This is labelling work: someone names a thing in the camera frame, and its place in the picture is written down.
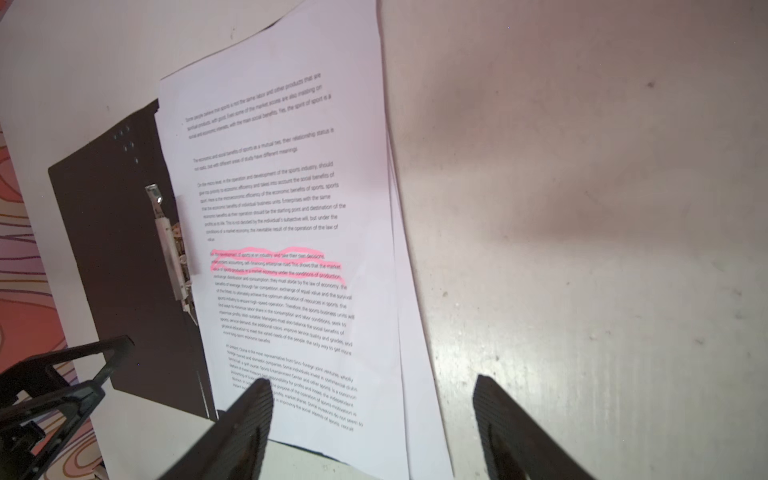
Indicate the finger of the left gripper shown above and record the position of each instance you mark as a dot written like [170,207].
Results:
[37,375]
[35,431]

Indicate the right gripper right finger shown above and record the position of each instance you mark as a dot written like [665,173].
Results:
[513,443]

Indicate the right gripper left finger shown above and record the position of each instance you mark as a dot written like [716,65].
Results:
[234,447]

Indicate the teal file folder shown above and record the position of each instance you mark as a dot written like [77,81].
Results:
[116,200]

